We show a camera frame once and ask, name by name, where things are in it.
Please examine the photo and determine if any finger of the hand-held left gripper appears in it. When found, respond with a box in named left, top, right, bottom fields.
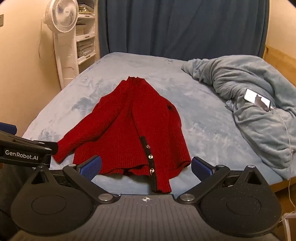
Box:
left=0, top=123, right=18, bottom=136

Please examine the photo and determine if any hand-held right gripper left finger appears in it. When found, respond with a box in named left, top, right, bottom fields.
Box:
left=30, top=156, right=118, bottom=205

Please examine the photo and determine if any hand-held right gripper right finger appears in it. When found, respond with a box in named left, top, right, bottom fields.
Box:
left=177, top=157, right=270, bottom=204

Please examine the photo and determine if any red knit cardigan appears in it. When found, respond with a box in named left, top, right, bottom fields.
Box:
left=53, top=76, right=192, bottom=194

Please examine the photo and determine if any light blue bed sheet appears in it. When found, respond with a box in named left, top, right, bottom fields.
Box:
left=22, top=52, right=284, bottom=195

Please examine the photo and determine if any grey-blue fleece blanket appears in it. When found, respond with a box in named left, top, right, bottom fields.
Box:
left=181, top=55, right=296, bottom=180

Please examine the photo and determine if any smartphone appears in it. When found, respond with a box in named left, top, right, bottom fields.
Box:
left=244, top=88, right=272, bottom=112

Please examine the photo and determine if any white shelf unit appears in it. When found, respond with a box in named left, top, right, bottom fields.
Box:
left=75, top=0, right=97, bottom=75

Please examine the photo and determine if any stack of books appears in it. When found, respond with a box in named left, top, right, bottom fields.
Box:
left=76, top=0, right=96, bottom=58

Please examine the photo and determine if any dark blue curtain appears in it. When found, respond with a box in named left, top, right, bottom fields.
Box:
left=97, top=0, right=270, bottom=61

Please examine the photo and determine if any white charging cable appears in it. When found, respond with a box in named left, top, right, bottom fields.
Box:
left=269, top=107, right=296, bottom=241

